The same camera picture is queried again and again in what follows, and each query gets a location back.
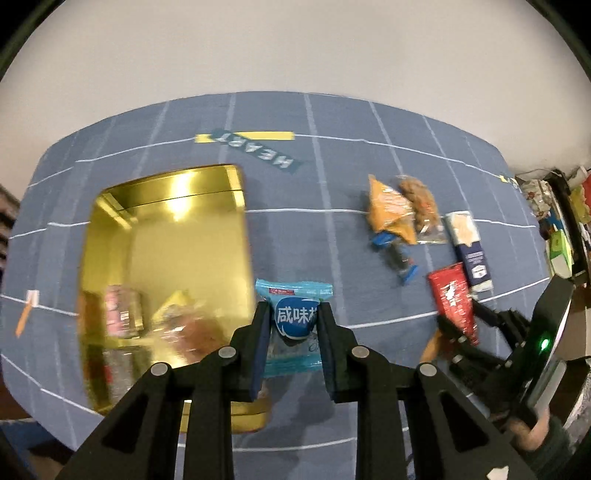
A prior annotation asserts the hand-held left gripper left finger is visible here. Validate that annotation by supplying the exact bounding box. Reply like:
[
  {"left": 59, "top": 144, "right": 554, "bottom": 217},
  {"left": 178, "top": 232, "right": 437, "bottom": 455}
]
[{"left": 55, "top": 300, "right": 271, "bottom": 480}]

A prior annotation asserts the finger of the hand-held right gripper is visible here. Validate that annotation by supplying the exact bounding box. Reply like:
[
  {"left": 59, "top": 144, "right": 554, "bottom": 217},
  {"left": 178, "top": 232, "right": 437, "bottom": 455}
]
[
  {"left": 436, "top": 316, "right": 506, "bottom": 384},
  {"left": 472, "top": 299, "right": 527, "bottom": 347}
]

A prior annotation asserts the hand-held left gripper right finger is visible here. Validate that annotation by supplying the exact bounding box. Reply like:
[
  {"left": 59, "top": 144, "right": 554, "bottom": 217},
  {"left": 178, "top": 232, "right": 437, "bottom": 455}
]
[{"left": 316, "top": 302, "right": 539, "bottom": 480}]

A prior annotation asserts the light blue snack packet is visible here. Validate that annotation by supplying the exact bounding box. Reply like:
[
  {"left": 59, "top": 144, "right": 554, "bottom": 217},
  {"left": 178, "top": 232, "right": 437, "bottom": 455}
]
[{"left": 255, "top": 278, "right": 334, "bottom": 377}]

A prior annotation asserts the red snack packet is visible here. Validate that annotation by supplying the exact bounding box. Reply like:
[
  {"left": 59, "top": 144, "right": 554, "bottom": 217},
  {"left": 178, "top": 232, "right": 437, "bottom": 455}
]
[{"left": 427, "top": 262, "right": 481, "bottom": 347}]

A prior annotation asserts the clear orange bag of nuts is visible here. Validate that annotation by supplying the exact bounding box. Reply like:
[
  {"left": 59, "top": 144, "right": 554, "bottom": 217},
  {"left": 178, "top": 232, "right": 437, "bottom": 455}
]
[{"left": 161, "top": 305, "right": 222, "bottom": 361}]

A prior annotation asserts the blue white cracker packet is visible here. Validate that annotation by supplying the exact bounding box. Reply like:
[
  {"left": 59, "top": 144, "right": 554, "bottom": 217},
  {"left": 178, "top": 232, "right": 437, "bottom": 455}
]
[{"left": 445, "top": 211, "right": 494, "bottom": 292}]

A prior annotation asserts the yellow green candy packet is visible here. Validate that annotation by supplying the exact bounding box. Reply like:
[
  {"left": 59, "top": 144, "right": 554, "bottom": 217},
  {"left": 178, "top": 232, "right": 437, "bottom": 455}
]
[{"left": 157, "top": 288, "right": 192, "bottom": 324}]

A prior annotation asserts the red tin box gold interior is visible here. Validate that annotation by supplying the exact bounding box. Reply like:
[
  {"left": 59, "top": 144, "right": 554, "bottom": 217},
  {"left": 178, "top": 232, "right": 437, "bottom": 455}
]
[{"left": 76, "top": 164, "right": 271, "bottom": 435}]

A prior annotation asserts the blue cookie packet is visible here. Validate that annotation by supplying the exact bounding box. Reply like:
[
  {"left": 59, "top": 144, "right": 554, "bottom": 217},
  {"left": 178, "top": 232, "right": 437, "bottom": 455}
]
[{"left": 373, "top": 229, "right": 421, "bottom": 286}]

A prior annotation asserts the dark seed brick packet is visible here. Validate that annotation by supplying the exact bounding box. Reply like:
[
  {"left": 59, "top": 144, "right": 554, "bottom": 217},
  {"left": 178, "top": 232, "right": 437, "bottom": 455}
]
[{"left": 104, "top": 346, "right": 153, "bottom": 407}]

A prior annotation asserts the clear bag of peanuts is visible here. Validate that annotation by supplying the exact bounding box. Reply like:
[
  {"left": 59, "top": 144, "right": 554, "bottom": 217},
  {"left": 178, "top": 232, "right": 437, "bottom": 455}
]
[{"left": 397, "top": 175, "right": 448, "bottom": 245}]

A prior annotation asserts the pink patterned snack packet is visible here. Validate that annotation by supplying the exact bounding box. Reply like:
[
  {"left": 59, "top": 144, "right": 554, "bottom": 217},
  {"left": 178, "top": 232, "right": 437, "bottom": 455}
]
[{"left": 104, "top": 285, "right": 144, "bottom": 340}]

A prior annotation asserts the orange triangular snack packet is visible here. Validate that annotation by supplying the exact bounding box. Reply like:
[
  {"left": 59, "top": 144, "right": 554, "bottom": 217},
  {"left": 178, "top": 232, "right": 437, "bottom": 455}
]
[{"left": 367, "top": 174, "right": 416, "bottom": 244}]

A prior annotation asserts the person's right forearm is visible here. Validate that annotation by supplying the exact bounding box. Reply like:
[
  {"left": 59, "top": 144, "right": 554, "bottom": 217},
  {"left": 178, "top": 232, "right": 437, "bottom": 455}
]
[{"left": 531, "top": 415, "right": 578, "bottom": 480}]

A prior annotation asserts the person's right hand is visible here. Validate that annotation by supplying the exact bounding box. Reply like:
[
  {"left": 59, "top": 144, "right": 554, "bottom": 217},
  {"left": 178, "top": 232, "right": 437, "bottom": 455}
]
[{"left": 508, "top": 406, "right": 555, "bottom": 455}]

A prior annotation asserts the orange tape strip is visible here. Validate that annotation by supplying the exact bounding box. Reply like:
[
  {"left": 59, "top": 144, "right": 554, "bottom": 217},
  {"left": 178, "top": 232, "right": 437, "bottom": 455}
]
[
  {"left": 419, "top": 330, "right": 446, "bottom": 365},
  {"left": 15, "top": 302, "right": 34, "bottom": 337}
]

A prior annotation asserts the green white carton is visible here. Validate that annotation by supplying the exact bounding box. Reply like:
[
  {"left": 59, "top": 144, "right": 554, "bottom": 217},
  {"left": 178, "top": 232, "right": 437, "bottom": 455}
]
[{"left": 546, "top": 229, "right": 574, "bottom": 278}]

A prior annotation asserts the clutter of items at edge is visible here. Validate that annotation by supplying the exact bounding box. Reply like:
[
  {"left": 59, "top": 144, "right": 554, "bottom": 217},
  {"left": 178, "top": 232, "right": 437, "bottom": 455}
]
[{"left": 551, "top": 170, "right": 591, "bottom": 282}]

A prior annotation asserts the floral printed bag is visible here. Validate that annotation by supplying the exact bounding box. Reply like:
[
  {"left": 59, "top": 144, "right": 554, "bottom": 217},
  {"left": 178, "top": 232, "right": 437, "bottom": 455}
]
[{"left": 516, "top": 178, "right": 552, "bottom": 217}]

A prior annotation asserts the blue fabric item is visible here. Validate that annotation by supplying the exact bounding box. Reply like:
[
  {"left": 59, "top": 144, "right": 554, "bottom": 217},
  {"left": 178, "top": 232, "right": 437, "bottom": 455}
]
[{"left": 0, "top": 418, "right": 61, "bottom": 462}]

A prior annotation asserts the beige patterned curtain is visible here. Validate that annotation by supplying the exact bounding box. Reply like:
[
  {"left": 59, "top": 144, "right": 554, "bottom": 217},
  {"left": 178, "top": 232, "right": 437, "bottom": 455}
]
[{"left": 0, "top": 185, "right": 20, "bottom": 261}]

